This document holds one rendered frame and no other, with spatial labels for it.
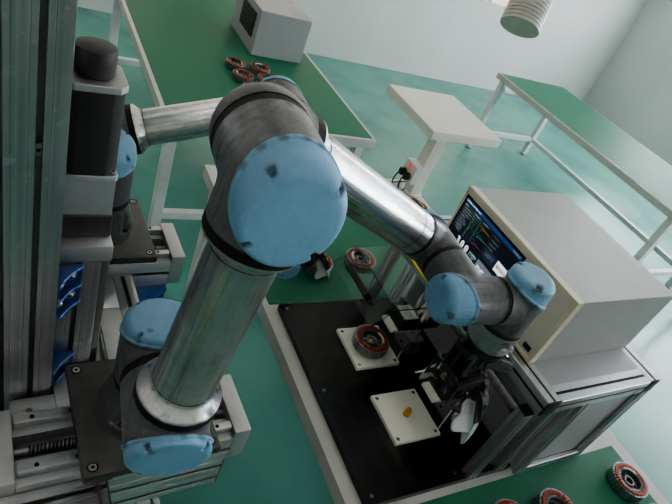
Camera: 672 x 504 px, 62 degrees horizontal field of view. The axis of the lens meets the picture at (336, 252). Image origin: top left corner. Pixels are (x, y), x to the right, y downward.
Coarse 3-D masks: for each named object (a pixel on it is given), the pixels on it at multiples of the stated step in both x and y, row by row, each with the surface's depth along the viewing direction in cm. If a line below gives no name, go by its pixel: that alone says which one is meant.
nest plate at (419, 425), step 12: (372, 396) 152; (384, 396) 153; (396, 396) 155; (408, 396) 156; (384, 408) 150; (396, 408) 151; (420, 408) 154; (384, 420) 147; (396, 420) 148; (408, 420) 150; (420, 420) 151; (432, 420) 152; (396, 432) 145; (408, 432) 146; (420, 432) 148; (432, 432) 149; (396, 444) 142
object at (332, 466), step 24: (264, 312) 168; (288, 336) 163; (288, 360) 156; (288, 384) 154; (312, 408) 146; (312, 432) 142; (336, 456) 137; (624, 456) 173; (336, 480) 132; (480, 480) 147; (648, 480) 169
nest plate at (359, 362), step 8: (344, 328) 168; (352, 328) 170; (344, 336) 166; (344, 344) 164; (352, 352) 162; (360, 352) 163; (392, 352) 168; (352, 360) 160; (360, 360) 161; (368, 360) 162; (376, 360) 163; (384, 360) 164; (392, 360) 165; (360, 368) 158; (368, 368) 160
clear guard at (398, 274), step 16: (352, 256) 152; (368, 256) 151; (384, 256) 154; (400, 256) 157; (368, 272) 147; (384, 272) 148; (400, 272) 151; (416, 272) 154; (352, 288) 146; (368, 288) 144; (384, 288) 143; (400, 288) 145; (416, 288) 148; (368, 304) 142; (384, 304) 140; (400, 304) 140; (416, 304) 142; (368, 320) 139
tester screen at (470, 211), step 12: (468, 204) 148; (468, 216) 148; (480, 216) 144; (456, 228) 152; (468, 228) 148; (480, 228) 144; (492, 228) 141; (468, 240) 148; (480, 240) 144; (492, 240) 141; (504, 240) 138; (468, 252) 148; (480, 252) 144; (492, 252) 141; (504, 252) 138; (516, 252) 134; (504, 264) 138
